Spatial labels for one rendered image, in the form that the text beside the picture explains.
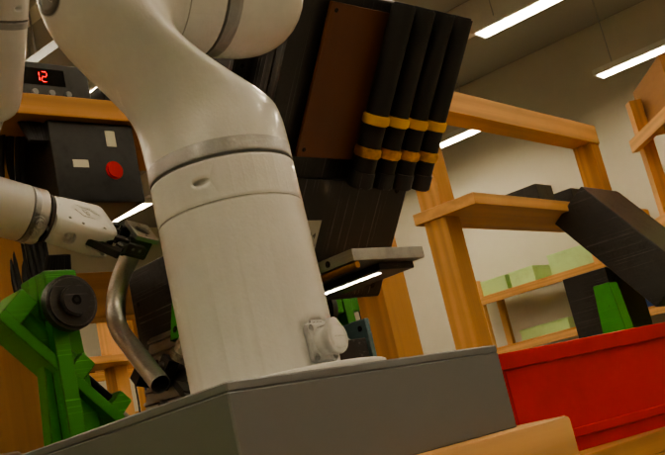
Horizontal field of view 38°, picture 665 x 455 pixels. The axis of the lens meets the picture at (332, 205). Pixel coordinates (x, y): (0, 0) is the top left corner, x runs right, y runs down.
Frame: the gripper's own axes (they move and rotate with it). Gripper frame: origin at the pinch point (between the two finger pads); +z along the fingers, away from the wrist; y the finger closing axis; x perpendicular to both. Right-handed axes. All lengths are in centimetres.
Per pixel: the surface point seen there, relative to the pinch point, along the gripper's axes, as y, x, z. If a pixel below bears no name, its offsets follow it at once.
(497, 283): 563, 157, 749
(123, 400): -25.8, 12.5, -5.0
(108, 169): 23.0, -3.0, 2.1
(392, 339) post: 21, 15, 84
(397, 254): -24.4, -18.8, 28.1
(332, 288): -16.9, -7.9, 26.6
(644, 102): 224, -71, 376
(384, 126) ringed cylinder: -10.3, -34.1, 25.4
